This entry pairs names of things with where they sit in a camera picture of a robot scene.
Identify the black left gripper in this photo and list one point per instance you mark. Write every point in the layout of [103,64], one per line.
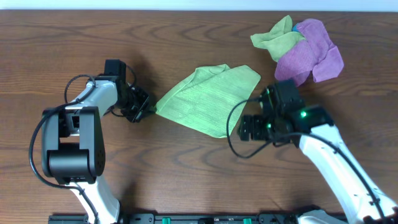
[140,104]

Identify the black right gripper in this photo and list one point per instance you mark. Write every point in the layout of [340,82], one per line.
[256,132]

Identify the light green microfiber cloth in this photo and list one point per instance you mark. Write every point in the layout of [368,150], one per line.
[203,101]

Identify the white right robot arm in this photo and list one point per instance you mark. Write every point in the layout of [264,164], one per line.
[313,131]

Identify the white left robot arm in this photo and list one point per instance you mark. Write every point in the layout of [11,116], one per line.
[73,150]

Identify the purple crumpled cloth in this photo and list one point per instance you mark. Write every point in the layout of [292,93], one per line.
[316,56]

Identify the olive green crumpled cloth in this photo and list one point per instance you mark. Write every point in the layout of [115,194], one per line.
[279,40]

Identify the blue cloth under pile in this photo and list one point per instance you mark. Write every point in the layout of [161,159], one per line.
[295,29]

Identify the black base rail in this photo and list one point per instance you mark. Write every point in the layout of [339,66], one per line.
[263,218]

